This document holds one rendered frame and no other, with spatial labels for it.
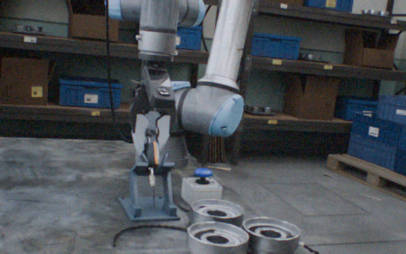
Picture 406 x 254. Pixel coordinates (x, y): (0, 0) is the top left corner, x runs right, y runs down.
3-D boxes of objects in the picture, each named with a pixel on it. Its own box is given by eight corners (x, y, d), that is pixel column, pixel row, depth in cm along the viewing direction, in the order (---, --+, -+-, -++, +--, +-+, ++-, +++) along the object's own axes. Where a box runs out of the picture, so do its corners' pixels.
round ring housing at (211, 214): (252, 231, 102) (255, 212, 101) (213, 242, 94) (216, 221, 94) (216, 214, 109) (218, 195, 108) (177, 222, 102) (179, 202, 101)
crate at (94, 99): (115, 103, 473) (117, 79, 469) (120, 110, 437) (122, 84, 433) (56, 99, 457) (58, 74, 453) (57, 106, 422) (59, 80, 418)
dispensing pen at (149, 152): (150, 205, 101) (144, 125, 107) (144, 210, 104) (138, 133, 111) (161, 204, 102) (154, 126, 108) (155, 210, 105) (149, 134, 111)
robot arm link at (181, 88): (156, 121, 153) (161, 75, 150) (197, 129, 148) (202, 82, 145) (135, 126, 142) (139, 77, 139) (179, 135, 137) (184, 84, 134)
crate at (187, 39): (187, 49, 486) (189, 25, 482) (201, 51, 452) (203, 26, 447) (132, 44, 468) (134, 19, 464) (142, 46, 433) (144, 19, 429)
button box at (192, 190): (220, 207, 114) (223, 185, 113) (190, 207, 112) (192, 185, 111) (208, 195, 122) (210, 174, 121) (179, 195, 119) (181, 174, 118)
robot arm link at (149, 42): (181, 34, 103) (141, 31, 100) (179, 58, 104) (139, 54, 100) (170, 33, 109) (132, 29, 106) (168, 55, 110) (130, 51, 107)
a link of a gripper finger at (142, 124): (136, 151, 112) (144, 109, 111) (143, 158, 107) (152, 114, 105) (122, 149, 111) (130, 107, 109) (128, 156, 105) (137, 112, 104)
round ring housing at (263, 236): (236, 255, 90) (239, 233, 89) (242, 233, 100) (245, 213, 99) (297, 265, 88) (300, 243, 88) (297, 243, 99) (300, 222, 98)
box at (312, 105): (340, 121, 512) (347, 78, 504) (293, 119, 494) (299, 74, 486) (316, 113, 552) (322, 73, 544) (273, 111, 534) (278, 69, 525)
